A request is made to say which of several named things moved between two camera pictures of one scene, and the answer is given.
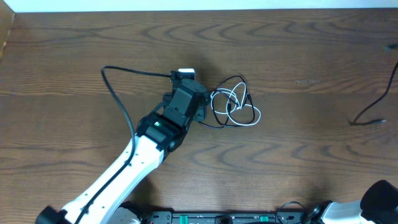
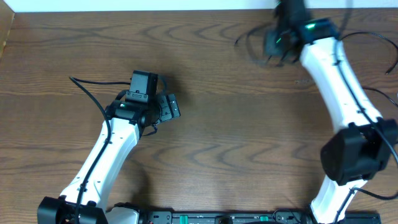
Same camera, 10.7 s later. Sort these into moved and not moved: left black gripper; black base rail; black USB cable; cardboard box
Moved: left black gripper; black USB cable
Not moved: black base rail; cardboard box
